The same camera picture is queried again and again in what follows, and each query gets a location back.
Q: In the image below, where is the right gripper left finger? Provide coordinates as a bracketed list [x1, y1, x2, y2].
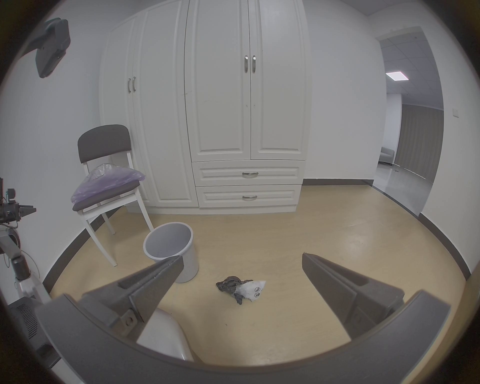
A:
[80, 255, 185, 340]

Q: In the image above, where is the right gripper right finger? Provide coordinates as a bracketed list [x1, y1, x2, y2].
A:
[302, 252, 406, 340]

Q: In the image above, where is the black plastic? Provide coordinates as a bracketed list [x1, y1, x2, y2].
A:
[215, 276, 256, 305]

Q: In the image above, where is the clear printed wrapper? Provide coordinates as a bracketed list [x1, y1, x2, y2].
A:
[234, 279, 267, 302]

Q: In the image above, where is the purple plastic bag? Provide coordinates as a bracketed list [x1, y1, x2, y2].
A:
[71, 163, 146, 203]

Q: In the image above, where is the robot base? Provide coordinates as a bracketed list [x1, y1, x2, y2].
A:
[7, 296, 196, 384]

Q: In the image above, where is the white trash bin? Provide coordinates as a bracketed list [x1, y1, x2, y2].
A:
[143, 222, 199, 284]

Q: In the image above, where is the white chair with grey cushions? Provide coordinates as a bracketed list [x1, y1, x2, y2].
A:
[71, 124, 155, 268]

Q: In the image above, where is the grey curtain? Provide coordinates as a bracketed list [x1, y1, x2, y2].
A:
[394, 104, 445, 181]

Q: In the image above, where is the white wardrobe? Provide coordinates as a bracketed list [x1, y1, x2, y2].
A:
[98, 0, 312, 215]

